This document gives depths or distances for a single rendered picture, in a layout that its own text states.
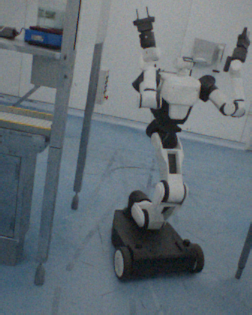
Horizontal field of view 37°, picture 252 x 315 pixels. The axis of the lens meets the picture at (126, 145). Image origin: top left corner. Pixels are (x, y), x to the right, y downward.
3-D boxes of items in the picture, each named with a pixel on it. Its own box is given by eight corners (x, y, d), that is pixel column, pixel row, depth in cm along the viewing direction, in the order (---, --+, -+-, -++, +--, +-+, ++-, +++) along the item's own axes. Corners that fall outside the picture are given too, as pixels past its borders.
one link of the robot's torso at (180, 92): (134, 112, 259) (145, 60, 248) (178, 116, 272) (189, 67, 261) (151, 126, 234) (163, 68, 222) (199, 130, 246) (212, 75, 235)
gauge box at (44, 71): (71, 88, 224) (76, 54, 218) (67, 91, 214) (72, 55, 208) (35, 81, 225) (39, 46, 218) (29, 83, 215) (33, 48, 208)
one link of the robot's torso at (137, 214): (129, 216, 278) (133, 199, 273) (154, 215, 285) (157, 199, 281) (139, 232, 260) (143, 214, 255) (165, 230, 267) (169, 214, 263)
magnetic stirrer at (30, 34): (70, 48, 214) (73, 31, 211) (61, 50, 194) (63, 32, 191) (36, 41, 214) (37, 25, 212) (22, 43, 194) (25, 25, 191)
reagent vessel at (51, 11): (67, 31, 208) (71, -5, 202) (60, 31, 193) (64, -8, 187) (40, 25, 208) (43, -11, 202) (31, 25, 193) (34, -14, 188)
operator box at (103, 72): (104, 100, 302) (109, 67, 294) (101, 104, 286) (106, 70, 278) (97, 99, 302) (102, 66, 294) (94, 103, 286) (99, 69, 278)
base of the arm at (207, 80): (198, 105, 250) (190, 94, 257) (215, 100, 254) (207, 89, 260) (202, 88, 239) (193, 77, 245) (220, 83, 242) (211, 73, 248)
